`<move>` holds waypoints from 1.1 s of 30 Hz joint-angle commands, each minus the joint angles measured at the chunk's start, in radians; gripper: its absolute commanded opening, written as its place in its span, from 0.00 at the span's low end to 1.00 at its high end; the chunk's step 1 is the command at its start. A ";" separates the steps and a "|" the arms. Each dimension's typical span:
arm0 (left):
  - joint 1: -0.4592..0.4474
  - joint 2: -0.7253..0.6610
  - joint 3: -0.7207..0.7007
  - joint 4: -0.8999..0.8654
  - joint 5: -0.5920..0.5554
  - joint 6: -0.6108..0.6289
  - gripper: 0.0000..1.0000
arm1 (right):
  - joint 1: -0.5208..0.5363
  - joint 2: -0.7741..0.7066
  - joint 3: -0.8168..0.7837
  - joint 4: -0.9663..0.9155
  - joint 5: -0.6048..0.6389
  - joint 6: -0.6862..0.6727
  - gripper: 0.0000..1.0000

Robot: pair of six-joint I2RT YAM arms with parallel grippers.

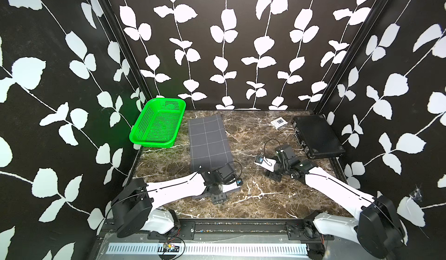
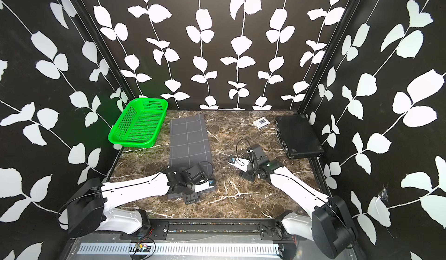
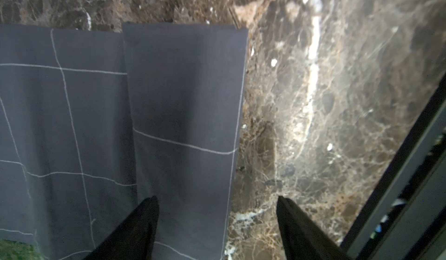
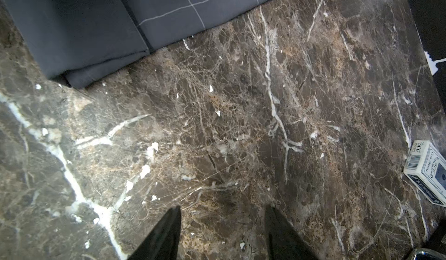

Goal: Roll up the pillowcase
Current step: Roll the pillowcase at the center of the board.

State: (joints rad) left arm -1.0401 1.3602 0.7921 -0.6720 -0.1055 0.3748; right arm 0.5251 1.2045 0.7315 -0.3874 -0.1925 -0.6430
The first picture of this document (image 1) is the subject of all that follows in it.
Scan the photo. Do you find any white perforated strip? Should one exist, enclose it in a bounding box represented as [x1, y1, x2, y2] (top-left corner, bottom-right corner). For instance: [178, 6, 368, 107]
[106, 243, 308, 258]

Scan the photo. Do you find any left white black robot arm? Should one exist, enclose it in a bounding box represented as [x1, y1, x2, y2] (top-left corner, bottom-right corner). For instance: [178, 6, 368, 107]
[108, 161, 243, 238]

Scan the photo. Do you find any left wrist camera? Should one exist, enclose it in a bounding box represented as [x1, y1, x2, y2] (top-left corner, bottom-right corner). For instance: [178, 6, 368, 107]
[223, 179, 243, 193]

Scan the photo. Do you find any green plastic basket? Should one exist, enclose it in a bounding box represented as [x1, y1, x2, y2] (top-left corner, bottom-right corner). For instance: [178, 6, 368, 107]
[129, 97, 187, 148]

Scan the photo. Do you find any grey grid pillowcase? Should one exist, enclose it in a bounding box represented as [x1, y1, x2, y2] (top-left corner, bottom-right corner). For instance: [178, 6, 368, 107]
[188, 114, 240, 198]

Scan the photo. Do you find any small circuit board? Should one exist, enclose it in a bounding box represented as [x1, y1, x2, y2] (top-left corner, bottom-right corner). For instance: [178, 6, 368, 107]
[160, 244, 181, 254]

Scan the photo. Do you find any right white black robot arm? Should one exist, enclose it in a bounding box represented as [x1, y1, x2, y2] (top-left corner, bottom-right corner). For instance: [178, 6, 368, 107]
[255, 145, 406, 259]

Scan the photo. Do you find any black flat case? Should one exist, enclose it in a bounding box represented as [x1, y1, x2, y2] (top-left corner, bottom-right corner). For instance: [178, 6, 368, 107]
[292, 115, 345, 159]

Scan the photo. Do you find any small white tag card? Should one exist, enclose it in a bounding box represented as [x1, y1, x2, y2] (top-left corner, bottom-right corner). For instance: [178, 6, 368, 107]
[271, 117, 288, 130]

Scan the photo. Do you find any black front mounting rail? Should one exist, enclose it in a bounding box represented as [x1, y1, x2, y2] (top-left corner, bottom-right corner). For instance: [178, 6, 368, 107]
[112, 213, 358, 243]

